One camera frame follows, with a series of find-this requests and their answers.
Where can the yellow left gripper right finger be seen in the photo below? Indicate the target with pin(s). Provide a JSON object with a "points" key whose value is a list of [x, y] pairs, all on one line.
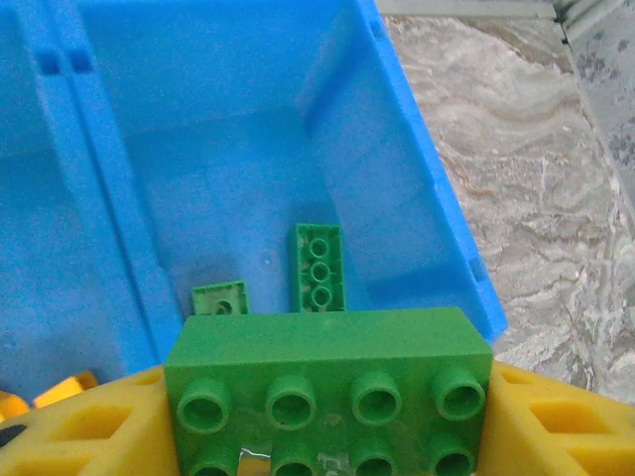
{"points": [[506, 436]]}

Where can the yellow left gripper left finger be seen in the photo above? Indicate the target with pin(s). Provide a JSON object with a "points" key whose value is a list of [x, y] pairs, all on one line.
{"points": [[149, 426]]}

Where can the long orange lego brick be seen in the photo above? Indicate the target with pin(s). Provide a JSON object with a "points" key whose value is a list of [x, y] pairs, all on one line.
{"points": [[64, 389]]}

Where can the small orange lego brick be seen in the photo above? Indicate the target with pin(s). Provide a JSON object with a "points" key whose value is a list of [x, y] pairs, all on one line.
{"points": [[10, 404]]}

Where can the small green lego brick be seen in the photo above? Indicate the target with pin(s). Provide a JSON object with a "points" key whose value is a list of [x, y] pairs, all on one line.
{"points": [[208, 297]]}

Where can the long green lego brick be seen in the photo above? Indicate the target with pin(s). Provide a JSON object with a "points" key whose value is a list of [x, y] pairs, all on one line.
{"points": [[305, 268], [327, 342]]}

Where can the blue three-compartment plastic bin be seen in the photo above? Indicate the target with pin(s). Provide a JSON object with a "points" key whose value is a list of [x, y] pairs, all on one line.
{"points": [[223, 149]]}

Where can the thin aluminium frame rail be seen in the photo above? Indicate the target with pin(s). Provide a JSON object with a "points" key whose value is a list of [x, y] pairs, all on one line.
{"points": [[471, 7]]}

